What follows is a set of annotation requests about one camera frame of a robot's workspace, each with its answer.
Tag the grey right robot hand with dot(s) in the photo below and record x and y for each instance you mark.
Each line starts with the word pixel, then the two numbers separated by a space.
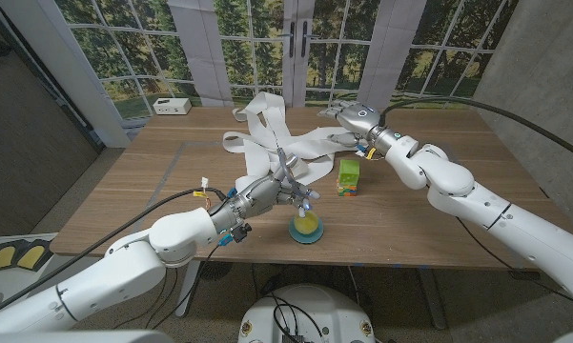
pixel 362 119

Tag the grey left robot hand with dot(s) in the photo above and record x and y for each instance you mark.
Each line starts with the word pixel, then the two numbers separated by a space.
pixel 259 195

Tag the white receipt paper strip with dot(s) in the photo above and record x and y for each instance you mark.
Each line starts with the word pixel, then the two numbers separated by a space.
pixel 267 114

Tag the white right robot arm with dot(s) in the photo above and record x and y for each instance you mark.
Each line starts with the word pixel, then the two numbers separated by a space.
pixel 481 200

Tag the yellow tennis ball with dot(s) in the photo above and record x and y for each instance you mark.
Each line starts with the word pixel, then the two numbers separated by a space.
pixel 310 225

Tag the small blue plate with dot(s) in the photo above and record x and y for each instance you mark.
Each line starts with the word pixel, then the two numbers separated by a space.
pixel 305 239

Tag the green cube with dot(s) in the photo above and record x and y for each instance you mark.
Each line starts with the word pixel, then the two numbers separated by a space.
pixel 349 171

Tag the printed window forest backdrop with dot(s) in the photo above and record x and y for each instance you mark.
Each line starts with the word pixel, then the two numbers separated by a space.
pixel 338 62

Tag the multicoloured puzzle cube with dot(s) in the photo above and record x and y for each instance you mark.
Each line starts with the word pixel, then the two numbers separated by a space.
pixel 346 190

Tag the white table leg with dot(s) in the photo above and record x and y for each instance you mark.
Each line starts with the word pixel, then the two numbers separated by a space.
pixel 188 290

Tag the white socket box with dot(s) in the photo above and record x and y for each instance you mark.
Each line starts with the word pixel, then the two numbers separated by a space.
pixel 171 106

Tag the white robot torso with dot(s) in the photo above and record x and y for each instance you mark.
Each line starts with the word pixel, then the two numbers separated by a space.
pixel 333 309

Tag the grey table leg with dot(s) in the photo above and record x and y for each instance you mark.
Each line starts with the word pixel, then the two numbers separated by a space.
pixel 433 297

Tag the yellow black foot pedal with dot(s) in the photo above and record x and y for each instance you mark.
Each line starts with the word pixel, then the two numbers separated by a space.
pixel 1 257
pixel 34 255

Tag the dark brown door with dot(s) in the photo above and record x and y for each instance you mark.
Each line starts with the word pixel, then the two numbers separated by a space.
pixel 28 143

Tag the white floor platform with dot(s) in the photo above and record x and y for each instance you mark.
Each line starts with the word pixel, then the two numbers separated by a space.
pixel 28 281

